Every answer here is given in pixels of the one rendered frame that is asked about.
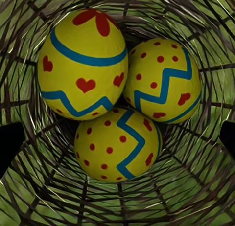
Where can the wicker basket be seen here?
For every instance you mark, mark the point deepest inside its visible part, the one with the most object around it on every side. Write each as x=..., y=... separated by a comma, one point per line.
x=59, y=140

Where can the easter egg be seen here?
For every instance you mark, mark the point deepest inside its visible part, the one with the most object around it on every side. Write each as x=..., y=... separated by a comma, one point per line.
x=83, y=65
x=118, y=146
x=163, y=81

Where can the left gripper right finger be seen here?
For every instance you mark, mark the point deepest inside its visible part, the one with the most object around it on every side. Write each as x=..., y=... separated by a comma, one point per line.
x=227, y=137

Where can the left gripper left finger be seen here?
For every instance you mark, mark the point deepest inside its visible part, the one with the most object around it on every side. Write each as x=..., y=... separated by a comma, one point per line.
x=12, y=137

